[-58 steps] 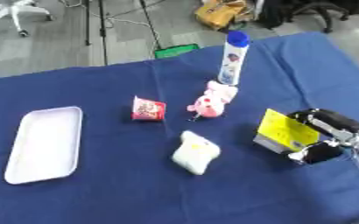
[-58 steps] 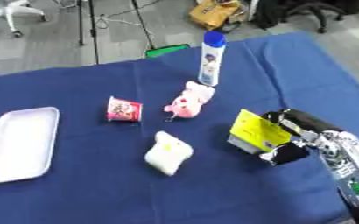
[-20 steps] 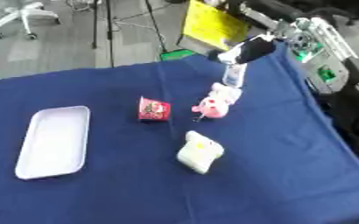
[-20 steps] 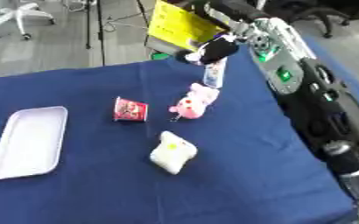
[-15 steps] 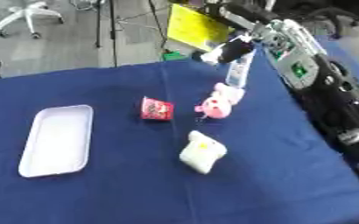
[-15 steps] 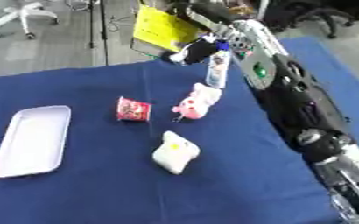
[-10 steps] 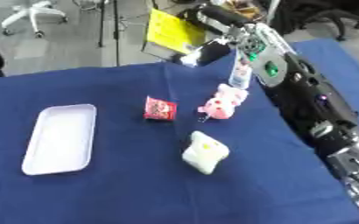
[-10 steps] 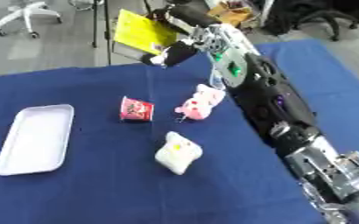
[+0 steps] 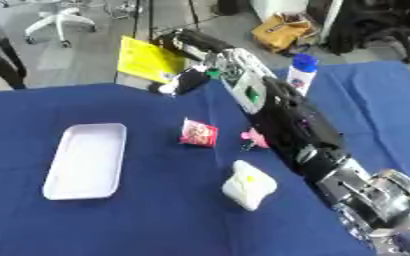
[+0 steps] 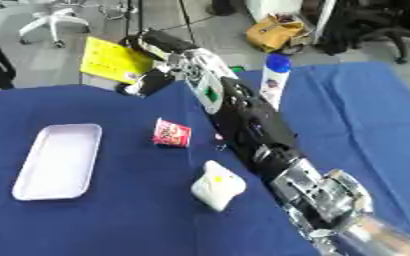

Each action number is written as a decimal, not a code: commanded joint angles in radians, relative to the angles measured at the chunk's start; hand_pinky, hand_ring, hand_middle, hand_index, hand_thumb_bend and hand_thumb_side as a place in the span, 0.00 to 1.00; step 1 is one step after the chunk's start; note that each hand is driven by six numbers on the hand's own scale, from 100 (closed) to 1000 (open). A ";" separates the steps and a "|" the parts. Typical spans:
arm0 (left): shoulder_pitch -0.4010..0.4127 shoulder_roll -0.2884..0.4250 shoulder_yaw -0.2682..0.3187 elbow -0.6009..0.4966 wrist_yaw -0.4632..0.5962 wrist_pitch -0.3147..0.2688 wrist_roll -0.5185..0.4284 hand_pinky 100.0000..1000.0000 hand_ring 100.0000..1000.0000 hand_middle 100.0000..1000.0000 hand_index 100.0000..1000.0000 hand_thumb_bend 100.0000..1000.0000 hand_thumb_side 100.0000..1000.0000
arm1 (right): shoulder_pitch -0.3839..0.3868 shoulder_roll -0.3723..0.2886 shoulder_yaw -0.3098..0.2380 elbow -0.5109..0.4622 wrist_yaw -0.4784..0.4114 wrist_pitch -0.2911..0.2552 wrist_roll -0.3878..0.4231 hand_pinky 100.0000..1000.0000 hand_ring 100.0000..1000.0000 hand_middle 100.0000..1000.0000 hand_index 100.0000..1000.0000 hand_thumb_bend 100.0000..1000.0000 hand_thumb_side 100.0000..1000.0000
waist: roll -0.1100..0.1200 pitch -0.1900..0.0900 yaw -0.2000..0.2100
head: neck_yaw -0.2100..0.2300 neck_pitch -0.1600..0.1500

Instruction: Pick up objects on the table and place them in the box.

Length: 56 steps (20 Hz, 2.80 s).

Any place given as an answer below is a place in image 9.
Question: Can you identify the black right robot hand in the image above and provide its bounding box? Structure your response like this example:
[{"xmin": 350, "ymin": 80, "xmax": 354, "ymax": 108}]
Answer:
[{"xmin": 147, "ymin": 28, "xmax": 237, "ymax": 97}]

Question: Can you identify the black tripod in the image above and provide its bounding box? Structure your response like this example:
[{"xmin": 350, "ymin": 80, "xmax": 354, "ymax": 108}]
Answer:
[{"xmin": 112, "ymin": 0, "xmax": 204, "ymax": 84}]

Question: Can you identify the yellow sheet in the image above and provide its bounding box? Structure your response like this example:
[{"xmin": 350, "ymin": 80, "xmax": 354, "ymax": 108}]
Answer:
[{"xmin": 115, "ymin": 35, "xmax": 188, "ymax": 84}]

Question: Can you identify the yellow bag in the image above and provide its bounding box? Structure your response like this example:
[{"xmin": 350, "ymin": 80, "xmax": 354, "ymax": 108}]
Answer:
[{"xmin": 248, "ymin": 12, "xmax": 321, "ymax": 54}]

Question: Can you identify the red snack packet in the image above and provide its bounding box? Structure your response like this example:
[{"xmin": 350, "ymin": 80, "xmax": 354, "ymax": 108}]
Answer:
[{"xmin": 177, "ymin": 117, "xmax": 221, "ymax": 149}]

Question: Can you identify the pink toy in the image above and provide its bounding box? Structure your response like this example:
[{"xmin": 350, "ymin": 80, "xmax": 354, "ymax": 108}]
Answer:
[{"xmin": 238, "ymin": 127, "xmax": 272, "ymax": 152}]

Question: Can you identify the white bottle blue cap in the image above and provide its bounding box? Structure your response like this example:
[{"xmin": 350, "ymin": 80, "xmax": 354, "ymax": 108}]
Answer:
[{"xmin": 285, "ymin": 53, "xmax": 321, "ymax": 97}]

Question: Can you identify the white office chair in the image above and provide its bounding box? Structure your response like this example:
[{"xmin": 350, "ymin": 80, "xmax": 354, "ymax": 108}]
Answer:
[{"xmin": 21, "ymin": 0, "xmax": 99, "ymax": 49}]

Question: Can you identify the white rectangular tray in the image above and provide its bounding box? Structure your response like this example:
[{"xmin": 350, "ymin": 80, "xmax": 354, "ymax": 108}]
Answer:
[{"xmin": 40, "ymin": 122, "xmax": 128, "ymax": 201}]

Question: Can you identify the white soft packet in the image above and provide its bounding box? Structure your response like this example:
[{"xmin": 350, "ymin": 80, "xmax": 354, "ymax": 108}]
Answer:
[{"xmin": 220, "ymin": 159, "xmax": 279, "ymax": 212}]

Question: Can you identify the black office chair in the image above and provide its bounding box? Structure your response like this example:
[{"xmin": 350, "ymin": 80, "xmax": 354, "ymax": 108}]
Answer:
[{"xmin": 324, "ymin": 0, "xmax": 410, "ymax": 64}]

